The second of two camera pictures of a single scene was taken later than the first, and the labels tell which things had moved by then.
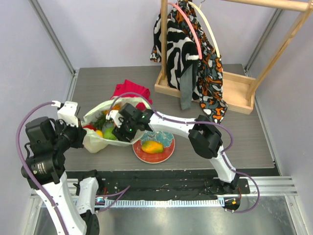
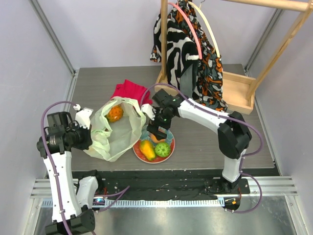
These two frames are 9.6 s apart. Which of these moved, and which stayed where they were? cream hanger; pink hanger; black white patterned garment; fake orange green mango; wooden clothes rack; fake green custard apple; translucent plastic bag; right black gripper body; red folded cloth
Moved: fake green custard apple; translucent plastic bag; right black gripper body; fake orange green mango
Stayed: wooden clothes rack; black white patterned garment; pink hanger; red folded cloth; cream hanger
